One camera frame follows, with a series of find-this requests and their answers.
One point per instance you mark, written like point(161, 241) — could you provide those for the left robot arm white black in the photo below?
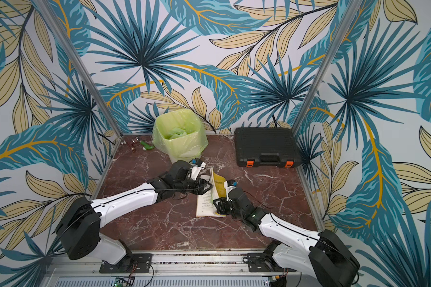
point(79, 229)

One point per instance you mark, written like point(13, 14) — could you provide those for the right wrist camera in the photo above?
point(229, 186)

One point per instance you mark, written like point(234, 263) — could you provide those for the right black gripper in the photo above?
point(224, 204)

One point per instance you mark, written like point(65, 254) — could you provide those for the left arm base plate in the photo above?
point(134, 263)

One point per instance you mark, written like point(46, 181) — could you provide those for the yellow cover book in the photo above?
point(204, 204)

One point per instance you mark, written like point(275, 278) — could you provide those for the green small bottle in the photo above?
point(146, 146)

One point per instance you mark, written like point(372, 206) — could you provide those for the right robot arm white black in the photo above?
point(321, 255)

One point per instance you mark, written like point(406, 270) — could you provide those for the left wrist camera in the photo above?
point(197, 166)

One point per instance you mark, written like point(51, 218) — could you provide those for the white bin green bag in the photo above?
point(180, 134)

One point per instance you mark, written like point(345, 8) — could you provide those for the black plastic tool case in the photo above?
point(263, 146)

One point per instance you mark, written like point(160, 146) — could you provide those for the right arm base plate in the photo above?
point(263, 263)

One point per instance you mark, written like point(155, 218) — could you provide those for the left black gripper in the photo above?
point(201, 184)

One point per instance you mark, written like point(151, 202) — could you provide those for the aluminium front rail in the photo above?
point(216, 268)

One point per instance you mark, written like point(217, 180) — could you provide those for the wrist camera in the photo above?
point(229, 186)
point(197, 166)

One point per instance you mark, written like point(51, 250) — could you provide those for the green circuit board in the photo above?
point(123, 282)

